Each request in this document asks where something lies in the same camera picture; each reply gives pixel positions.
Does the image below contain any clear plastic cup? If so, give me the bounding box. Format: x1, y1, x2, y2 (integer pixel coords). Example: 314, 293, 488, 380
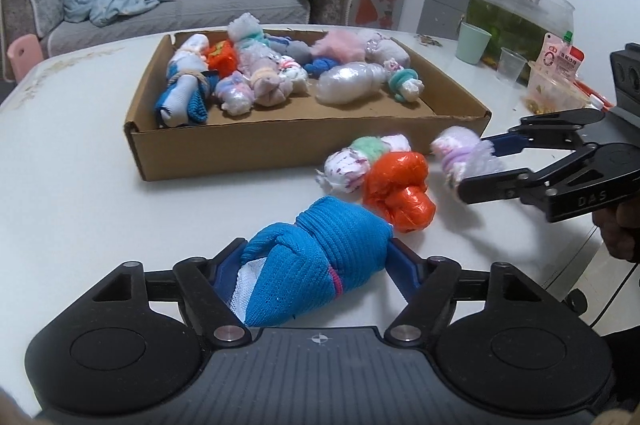
497, 47, 527, 83

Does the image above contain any clear plastic bundle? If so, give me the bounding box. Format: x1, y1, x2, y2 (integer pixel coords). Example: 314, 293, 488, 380
316, 61, 388, 106

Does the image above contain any lilac bubble wrap bundle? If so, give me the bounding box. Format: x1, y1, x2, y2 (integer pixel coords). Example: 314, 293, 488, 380
431, 126, 504, 190

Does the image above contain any mint green cup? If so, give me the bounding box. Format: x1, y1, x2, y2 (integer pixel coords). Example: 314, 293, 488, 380
456, 21, 491, 66

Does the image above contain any blue knit sock bundle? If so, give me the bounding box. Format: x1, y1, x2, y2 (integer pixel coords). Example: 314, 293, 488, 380
229, 197, 394, 327

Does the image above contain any pastel bubble wrap bundle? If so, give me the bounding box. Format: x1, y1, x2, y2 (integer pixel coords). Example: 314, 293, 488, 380
215, 71, 255, 116

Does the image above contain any white bubble wrap teal bundle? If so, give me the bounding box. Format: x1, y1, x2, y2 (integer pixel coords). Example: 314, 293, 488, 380
227, 12, 269, 55

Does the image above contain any white floral pink band bundle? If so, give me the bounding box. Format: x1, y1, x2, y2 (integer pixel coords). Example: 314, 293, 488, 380
279, 56, 309, 96

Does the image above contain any person right hand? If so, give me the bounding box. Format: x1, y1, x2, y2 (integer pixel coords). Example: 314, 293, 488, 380
592, 197, 640, 263

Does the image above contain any glass fish tank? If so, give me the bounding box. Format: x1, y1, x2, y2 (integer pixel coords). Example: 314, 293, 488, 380
465, 0, 575, 68

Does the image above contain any pink fluffy blue knit bundle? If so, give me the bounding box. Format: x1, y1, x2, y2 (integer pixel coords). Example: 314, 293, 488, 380
304, 29, 366, 78

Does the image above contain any pink plastic chair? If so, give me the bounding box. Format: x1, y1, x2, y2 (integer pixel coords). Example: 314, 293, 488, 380
6, 34, 44, 83

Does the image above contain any brown cardboard box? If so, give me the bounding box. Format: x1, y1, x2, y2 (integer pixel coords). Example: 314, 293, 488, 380
124, 31, 491, 182

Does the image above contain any pink white package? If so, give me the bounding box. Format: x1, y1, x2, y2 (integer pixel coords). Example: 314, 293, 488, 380
536, 31, 585, 81

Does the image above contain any white teal small bundle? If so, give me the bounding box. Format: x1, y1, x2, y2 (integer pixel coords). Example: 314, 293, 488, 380
383, 59, 424, 104

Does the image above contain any grey blue sock bundle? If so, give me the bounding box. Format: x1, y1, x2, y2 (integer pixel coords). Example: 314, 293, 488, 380
266, 35, 312, 66

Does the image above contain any mauve sock cream band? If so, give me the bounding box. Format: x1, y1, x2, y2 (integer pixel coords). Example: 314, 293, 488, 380
250, 58, 293, 108

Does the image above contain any orange plastic bundle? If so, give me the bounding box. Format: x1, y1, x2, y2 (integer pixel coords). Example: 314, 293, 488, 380
362, 151, 436, 232

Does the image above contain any orange bundle in box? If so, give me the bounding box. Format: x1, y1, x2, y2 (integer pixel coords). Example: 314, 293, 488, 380
205, 40, 238, 80

